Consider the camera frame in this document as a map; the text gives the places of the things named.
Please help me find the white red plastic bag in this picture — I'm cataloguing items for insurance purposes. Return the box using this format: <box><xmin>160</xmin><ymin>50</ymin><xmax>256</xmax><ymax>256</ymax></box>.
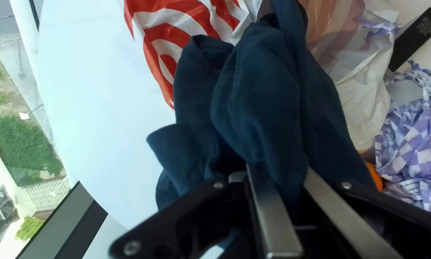
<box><xmin>123</xmin><ymin>0</ymin><xmax>407</xmax><ymax>155</ymax></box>

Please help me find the navy blue cloth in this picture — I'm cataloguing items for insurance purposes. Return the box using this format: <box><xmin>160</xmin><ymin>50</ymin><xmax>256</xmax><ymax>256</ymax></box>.
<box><xmin>146</xmin><ymin>0</ymin><xmax>378</xmax><ymax>213</ymax></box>

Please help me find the black flat strip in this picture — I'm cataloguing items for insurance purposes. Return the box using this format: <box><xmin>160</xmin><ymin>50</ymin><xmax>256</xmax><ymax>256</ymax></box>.
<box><xmin>387</xmin><ymin>6</ymin><xmax>431</xmax><ymax>73</ymax></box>

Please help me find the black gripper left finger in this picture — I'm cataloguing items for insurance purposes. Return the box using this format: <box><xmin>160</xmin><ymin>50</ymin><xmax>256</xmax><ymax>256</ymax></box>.
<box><xmin>109</xmin><ymin>162</ymin><xmax>306</xmax><ymax>259</ymax></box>

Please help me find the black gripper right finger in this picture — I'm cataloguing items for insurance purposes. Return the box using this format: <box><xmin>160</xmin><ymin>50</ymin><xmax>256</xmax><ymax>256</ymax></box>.
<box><xmin>303</xmin><ymin>167</ymin><xmax>431</xmax><ymax>259</ymax></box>

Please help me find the orange fruit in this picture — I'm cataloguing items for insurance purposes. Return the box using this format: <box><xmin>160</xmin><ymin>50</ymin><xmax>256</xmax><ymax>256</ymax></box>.
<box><xmin>365</xmin><ymin>160</ymin><xmax>385</xmax><ymax>193</ymax></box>

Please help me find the dark grey metal beam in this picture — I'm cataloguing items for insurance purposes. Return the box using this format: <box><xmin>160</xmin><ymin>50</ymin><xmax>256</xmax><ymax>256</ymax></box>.
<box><xmin>15</xmin><ymin>180</ymin><xmax>110</xmax><ymax>259</ymax></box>

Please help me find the purple white checkered cloth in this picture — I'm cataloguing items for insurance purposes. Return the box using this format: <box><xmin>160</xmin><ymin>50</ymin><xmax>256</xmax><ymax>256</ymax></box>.
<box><xmin>374</xmin><ymin>59</ymin><xmax>431</xmax><ymax>217</ymax></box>

